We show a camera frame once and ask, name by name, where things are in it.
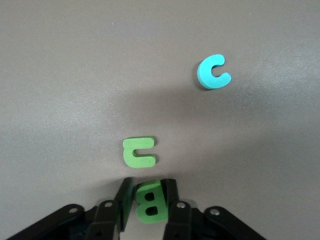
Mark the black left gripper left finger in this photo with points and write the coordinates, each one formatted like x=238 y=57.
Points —
x=105 y=220

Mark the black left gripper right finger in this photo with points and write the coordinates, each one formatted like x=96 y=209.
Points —
x=185 y=222

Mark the green foam letter B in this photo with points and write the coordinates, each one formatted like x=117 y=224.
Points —
x=140 y=207

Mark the green foam letter u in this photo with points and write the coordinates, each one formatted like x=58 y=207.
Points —
x=140 y=161

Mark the teal foam letter c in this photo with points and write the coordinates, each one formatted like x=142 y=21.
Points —
x=205 y=75

